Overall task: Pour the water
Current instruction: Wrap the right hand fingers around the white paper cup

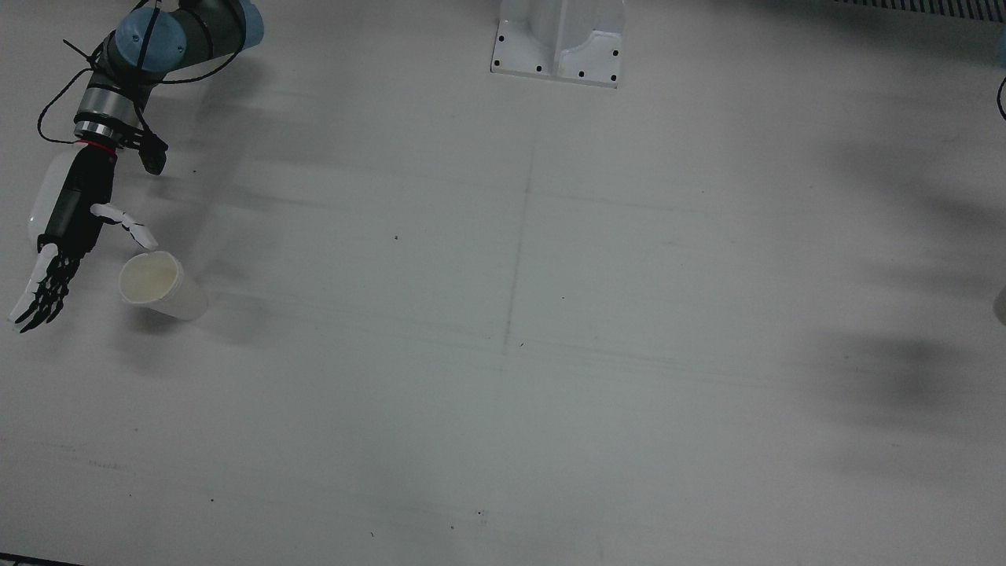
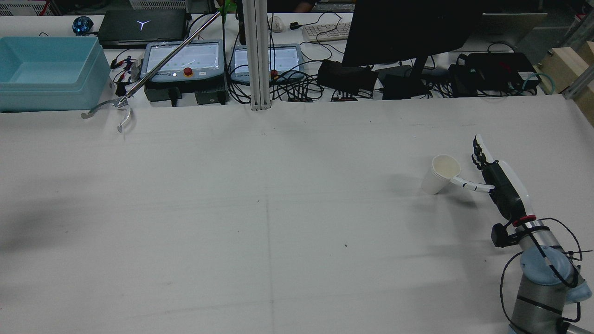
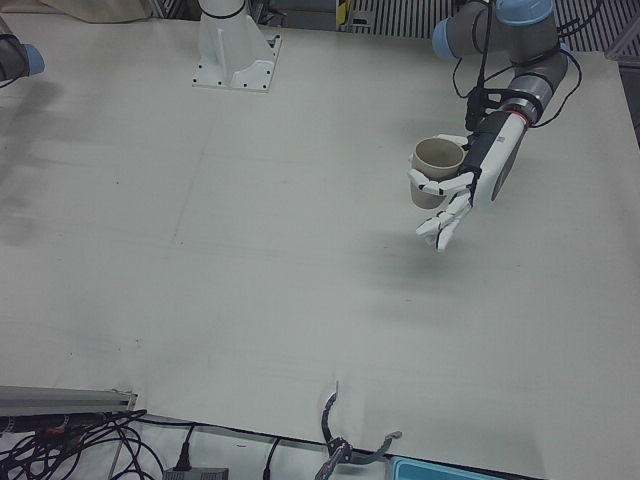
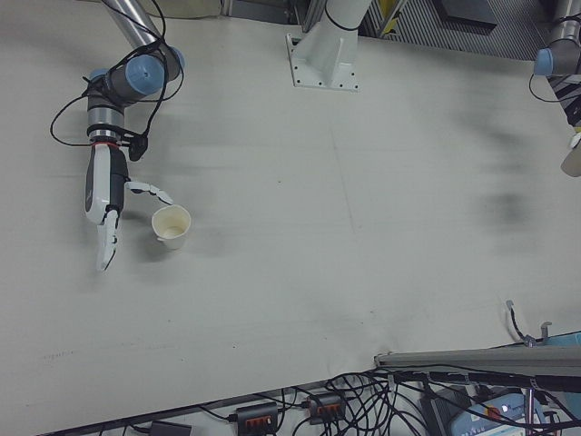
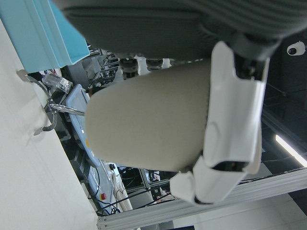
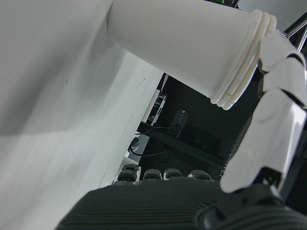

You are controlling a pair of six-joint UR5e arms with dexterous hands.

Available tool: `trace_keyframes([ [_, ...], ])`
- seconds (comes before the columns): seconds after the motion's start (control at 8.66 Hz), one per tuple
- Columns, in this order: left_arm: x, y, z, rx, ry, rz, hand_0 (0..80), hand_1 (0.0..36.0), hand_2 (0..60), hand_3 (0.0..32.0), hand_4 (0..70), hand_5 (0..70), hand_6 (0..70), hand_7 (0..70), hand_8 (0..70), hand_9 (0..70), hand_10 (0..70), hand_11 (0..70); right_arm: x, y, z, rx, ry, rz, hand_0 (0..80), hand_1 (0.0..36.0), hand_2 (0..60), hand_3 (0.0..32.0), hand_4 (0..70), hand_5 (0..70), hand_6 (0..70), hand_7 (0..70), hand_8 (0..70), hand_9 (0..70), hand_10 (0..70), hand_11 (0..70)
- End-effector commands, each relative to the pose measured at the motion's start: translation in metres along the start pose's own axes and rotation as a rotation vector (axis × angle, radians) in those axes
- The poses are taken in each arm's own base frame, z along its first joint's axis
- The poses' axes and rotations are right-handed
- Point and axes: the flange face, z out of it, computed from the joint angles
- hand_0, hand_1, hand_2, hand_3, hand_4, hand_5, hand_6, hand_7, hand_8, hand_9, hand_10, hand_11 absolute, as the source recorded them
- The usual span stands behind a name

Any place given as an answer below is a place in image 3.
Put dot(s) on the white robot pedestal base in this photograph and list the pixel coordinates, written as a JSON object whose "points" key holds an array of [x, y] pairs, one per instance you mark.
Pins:
{"points": [[225, 45]]}

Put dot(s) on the aluminium frame post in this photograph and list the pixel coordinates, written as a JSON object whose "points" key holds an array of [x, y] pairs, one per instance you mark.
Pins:
{"points": [[60, 400]]}

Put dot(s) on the beige cloth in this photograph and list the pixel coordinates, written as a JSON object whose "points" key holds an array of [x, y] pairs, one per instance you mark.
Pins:
{"points": [[95, 9]]}

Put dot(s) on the UR5e robot arm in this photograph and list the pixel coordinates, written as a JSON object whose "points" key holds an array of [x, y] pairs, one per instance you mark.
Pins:
{"points": [[470, 30], [20, 57]]}

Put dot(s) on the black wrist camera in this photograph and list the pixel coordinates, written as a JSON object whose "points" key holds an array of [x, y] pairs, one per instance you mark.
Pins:
{"points": [[472, 107]]}

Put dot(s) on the beige paper cup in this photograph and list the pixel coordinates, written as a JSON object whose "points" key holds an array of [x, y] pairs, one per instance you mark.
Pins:
{"points": [[437, 155]]}

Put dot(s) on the metal reacher grabber tool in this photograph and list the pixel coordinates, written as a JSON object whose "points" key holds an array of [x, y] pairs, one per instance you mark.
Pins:
{"points": [[336, 445]]}

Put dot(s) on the aluminium profile rail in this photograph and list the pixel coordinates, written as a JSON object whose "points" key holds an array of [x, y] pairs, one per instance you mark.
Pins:
{"points": [[625, 45]]}

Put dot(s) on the yellow black striped post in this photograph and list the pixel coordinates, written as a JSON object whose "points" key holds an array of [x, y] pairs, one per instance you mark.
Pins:
{"points": [[343, 11]]}

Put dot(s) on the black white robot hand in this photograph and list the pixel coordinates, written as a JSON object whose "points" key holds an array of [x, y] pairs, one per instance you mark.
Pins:
{"points": [[495, 155]]}

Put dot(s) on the light blue plastic bin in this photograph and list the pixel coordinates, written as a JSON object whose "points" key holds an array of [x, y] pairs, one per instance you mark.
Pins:
{"points": [[450, 472]]}

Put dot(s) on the black power adapter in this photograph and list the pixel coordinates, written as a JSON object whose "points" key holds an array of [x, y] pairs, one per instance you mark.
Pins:
{"points": [[195, 474]]}

